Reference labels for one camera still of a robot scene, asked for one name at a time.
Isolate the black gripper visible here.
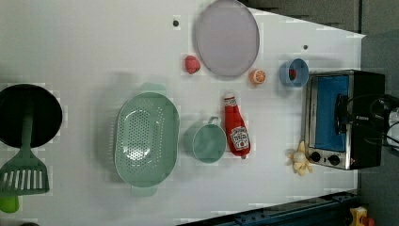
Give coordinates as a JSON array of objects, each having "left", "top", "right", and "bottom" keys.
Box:
[{"left": 346, "top": 94, "right": 398, "bottom": 148}]

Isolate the black silver toaster oven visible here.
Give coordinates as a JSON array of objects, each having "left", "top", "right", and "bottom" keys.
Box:
[{"left": 305, "top": 70, "right": 385, "bottom": 170}]

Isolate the blue small bowl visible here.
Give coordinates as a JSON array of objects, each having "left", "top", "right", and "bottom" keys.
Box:
[{"left": 279, "top": 58, "right": 310, "bottom": 88}]

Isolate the yellow toy object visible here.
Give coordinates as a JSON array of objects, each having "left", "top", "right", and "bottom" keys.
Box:
[{"left": 350, "top": 206, "right": 375, "bottom": 226}]

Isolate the orange slice toy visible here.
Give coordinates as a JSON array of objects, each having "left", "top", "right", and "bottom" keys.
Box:
[{"left": 249, "top": 69, "right": 266, "bottom": 85}]

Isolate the red plush ketchup bottle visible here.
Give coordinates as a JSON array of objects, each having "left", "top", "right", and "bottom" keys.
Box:
[{"left": 224, "top": 91, "right": 250, "bottom": 159}]

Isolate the lilac round plate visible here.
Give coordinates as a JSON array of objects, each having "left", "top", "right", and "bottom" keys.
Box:
[{"left": 195, "top": 0, "right": 260, "bottom": 76}]

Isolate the green measuring cup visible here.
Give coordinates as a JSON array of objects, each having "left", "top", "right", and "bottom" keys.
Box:
[{"left": 183, "top": 116, "right": 227, "bottom": 164}]

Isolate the red toy strawberry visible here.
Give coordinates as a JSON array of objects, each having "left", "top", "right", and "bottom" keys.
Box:
[{"left": 184, "top": 56, "right": 200, "bottom": 74}]

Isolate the green perforated colander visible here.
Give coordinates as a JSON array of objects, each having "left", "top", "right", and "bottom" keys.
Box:
[{"left": 114, "top": 83, "right": 180, "bottom": 197}]

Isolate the green slotted spatula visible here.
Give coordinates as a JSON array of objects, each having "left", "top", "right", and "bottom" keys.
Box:
[{"left": 0, "top": 106, "right": 50, "bottom": 197}]

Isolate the black frying pan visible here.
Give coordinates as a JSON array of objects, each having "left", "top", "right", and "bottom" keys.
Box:
[{"left": 0, "top": 84, "right": 63, "bottom": 148}]

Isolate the lime green cup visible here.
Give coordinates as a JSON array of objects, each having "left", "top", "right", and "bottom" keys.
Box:
[{"left": 0, "top": 196, "right": 20, "bottom": 214}]

